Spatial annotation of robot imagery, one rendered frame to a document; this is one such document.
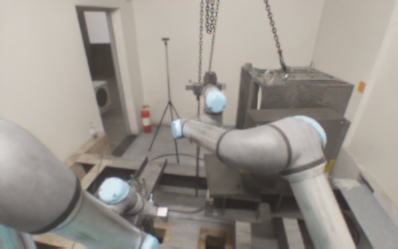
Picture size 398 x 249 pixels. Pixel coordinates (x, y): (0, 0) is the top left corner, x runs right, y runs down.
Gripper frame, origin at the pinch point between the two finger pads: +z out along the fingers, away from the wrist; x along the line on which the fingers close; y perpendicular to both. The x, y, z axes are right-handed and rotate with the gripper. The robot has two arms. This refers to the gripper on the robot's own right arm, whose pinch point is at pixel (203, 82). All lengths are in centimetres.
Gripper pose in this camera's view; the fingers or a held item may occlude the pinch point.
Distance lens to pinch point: 105.8
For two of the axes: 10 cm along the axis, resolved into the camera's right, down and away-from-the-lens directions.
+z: -1.6, -4.4, 8.8
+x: 9.9, -0.5, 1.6
